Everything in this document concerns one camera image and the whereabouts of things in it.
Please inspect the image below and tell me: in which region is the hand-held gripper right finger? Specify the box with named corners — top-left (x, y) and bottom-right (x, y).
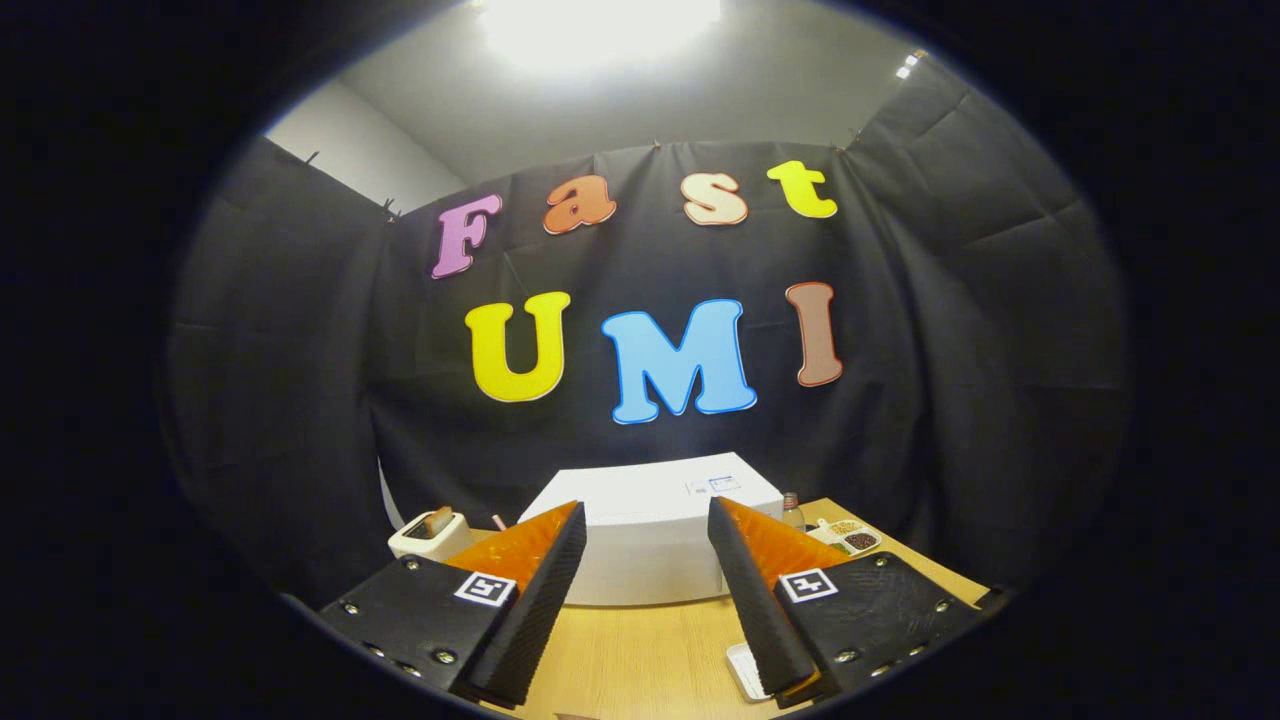
top-left (706, 495), bottom-right (991, 706)

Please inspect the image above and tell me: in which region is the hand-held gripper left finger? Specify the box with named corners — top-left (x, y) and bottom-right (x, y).
top-left (318, 500), bottom-right (589, 709)

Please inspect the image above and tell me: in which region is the white microwave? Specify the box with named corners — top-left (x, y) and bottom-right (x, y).
top-left (517, 452), bottom-right (786, 608)

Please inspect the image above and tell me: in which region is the small white plate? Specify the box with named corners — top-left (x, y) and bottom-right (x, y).
top-left (725, 642), bottom-right (776, 703)

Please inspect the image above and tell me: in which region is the white divided bean dish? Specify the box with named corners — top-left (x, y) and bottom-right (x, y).
top-left (808, 518), bottom-right (883, 557)

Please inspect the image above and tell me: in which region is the white toaster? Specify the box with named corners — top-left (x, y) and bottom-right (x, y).
top-left (387, 507), bottom-right (476, 561)

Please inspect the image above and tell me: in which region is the black backdrop cloth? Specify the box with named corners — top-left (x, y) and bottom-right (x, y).
top-left (160, 55), bottom-right (1131, 611)

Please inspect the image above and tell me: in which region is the large ceiling light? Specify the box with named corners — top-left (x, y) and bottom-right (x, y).
top-left (475, 0), bottom-right (723, 71)

